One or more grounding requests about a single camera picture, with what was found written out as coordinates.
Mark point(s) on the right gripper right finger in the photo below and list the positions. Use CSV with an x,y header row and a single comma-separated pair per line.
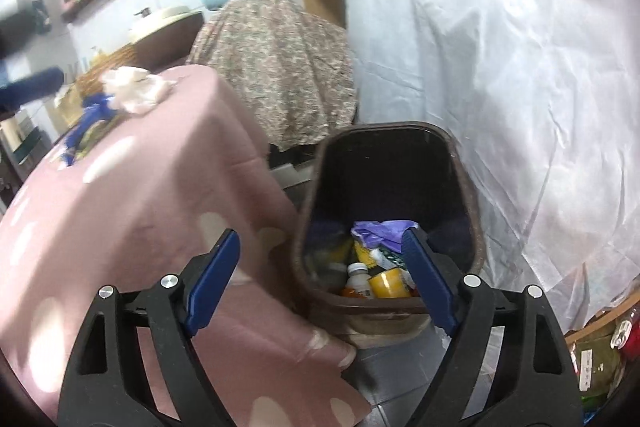
x,y
507,363

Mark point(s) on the brown trash bin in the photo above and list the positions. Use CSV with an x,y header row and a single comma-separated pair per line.
x,y
370,184

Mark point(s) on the blue snack wrapper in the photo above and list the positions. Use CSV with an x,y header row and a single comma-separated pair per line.
x,y
98,112

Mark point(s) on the floral cloth cover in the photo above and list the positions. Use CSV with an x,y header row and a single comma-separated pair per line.
x,y
291,68

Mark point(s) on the woven wicker basket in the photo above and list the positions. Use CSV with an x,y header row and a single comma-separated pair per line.
x,y
91,82

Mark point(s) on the yellow cylindrical can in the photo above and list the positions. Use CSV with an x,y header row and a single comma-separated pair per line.
x,y
389,284

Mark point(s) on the white sheet cover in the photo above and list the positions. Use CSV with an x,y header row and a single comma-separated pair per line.
x,y
542,100

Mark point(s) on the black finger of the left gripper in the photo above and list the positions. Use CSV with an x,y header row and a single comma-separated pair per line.
x,y
26,90

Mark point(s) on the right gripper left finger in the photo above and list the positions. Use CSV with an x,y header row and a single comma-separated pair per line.
x,y
133,362

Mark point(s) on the brown white lidded pot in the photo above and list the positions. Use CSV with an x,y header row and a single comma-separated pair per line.
x,y
166,42

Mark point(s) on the white tissue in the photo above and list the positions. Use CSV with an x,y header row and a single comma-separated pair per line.
x,y
133,90

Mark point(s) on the orange juice plastic bottle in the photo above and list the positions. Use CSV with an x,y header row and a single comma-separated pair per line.
x,y
357,285

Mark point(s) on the pink polka dot tablecloth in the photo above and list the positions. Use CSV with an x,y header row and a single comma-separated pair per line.
x,y
157,191

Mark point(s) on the purple plastic bag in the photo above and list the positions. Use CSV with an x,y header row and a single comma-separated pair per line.
x,y
382,234

